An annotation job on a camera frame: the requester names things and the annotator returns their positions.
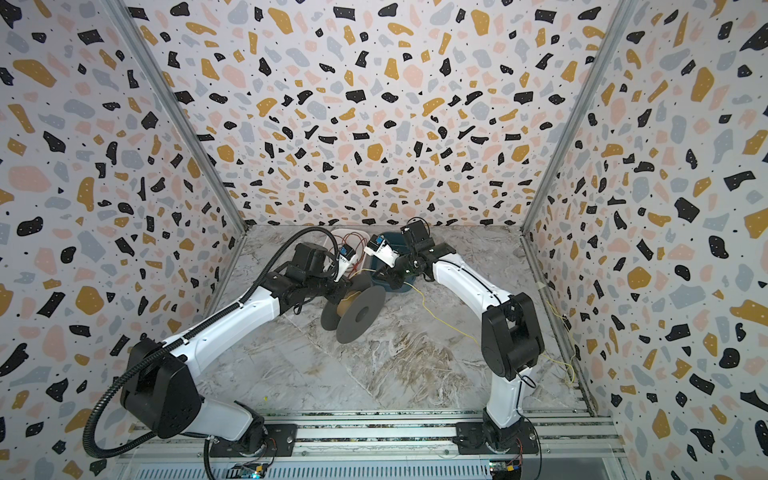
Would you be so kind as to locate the grey cable spool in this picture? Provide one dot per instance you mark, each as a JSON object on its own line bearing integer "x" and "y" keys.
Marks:
{"x": 356, "y": 311}

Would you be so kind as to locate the right aluminium corner post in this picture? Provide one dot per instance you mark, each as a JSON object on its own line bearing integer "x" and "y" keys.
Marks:
{"x": 615, "y": 29}

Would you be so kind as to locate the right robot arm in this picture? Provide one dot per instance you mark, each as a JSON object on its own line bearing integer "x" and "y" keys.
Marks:
{"x": 511, "y": 341}

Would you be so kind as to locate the left green circuit board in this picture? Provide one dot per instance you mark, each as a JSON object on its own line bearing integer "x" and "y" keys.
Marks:
{"x": 256, "y": 471}

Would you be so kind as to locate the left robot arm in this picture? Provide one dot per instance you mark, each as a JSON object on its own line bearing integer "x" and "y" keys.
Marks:
{"x": 163, "y": 395}

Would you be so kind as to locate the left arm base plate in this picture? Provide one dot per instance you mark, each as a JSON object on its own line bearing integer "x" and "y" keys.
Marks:
{"x": 265, "y": 442}

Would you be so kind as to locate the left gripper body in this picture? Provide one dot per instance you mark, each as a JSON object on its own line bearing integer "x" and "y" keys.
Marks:
{"x": 325, "y": 285}

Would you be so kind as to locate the green circuit board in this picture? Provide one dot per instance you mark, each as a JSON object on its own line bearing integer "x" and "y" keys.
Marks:
{"x": 256, "y": 471}
{"x": 505, "y": 469}

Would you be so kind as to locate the right green circuit board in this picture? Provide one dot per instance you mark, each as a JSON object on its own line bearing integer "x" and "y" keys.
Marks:
{"x": 505, "y": 469}

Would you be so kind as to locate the aluminium corner post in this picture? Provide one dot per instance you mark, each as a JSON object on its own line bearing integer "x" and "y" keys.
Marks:
{"x": 121, "y": 18}
{"x": 615, "y": 29}

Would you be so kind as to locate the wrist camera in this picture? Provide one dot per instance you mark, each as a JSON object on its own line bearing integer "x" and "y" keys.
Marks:
{"x": 347, "y": 257}
{"x": 379, "y": 248}

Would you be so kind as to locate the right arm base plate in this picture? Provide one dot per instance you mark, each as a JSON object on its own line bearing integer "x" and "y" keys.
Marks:
{"x": 476, "y": 438}

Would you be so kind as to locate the left aluminium corner post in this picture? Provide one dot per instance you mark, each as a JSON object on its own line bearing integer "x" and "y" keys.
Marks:
{"x": 121, "y": 18}

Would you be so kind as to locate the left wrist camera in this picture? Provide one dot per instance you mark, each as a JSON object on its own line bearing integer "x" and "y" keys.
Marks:
{"x": 347, "y": 257}

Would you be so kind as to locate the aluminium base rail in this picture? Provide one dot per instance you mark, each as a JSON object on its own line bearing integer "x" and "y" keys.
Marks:
{"x": 418, "y": 445}

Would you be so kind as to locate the white plastic bin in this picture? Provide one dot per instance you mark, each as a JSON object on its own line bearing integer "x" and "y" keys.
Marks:
{"x": 357, "y": 239}

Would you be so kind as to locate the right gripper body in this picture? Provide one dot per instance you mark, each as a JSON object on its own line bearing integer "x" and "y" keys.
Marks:
{"x": 399, "y": 264}

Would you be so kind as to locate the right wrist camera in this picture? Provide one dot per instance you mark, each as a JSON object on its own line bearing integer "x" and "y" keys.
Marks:
{"x": 379, "y": 248}

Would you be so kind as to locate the teal plastic bin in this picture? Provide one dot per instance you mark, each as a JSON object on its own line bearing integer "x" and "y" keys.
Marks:
{"x": 393, "y": 279}

